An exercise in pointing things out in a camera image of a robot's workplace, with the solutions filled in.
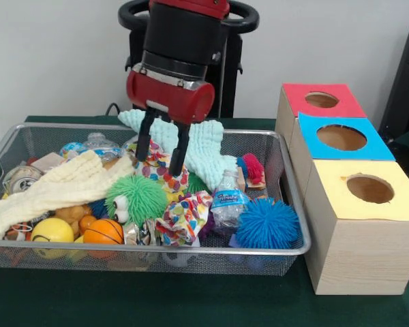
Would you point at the yellow smiley ball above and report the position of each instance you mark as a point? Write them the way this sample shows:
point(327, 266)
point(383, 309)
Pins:
point(52, 233)

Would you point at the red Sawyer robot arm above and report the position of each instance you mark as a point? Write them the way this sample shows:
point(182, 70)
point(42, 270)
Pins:
point(184, 34)

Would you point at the pale yellow cloth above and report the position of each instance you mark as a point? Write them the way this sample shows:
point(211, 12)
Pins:
point(61, 184)

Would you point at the colourful patterned cloth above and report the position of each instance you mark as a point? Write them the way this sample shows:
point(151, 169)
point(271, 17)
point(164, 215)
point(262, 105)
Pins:
point(184, 214)

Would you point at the wooden box with three holes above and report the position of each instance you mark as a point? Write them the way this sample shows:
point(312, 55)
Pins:
point(361, 252)

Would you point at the shallow clear mesh bin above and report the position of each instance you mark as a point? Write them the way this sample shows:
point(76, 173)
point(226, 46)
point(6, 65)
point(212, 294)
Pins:
point(290, 177)

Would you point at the mint green cloth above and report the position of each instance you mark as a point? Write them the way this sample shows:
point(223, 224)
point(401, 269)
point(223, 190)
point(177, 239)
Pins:
point(208, 146)

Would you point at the blue spiky ball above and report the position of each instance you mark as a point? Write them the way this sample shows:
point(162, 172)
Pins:
point(267, 223)

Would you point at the crushed clear water bottle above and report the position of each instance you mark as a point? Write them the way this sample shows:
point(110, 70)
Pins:
point(228, 201)

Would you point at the orange toy basketball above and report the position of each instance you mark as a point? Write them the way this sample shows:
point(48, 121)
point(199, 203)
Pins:
point(103, 233)

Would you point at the purple spiky ball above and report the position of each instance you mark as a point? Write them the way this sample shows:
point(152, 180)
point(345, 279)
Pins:
point(206, 223)

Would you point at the red spiky toy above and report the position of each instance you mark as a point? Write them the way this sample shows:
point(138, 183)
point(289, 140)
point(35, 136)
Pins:
point(253, 169)

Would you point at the green spiky ball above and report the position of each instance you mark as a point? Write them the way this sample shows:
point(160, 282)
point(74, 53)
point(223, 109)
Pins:
point(140, 197)

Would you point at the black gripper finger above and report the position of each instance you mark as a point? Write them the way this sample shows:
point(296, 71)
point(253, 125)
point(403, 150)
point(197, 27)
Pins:
point(145, 135)
point(179, 150)

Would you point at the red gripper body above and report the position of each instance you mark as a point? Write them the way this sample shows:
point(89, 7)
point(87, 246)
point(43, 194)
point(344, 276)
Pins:
point(170, 97)

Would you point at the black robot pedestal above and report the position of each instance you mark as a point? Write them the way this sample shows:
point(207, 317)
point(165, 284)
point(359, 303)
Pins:
point(242, 27)

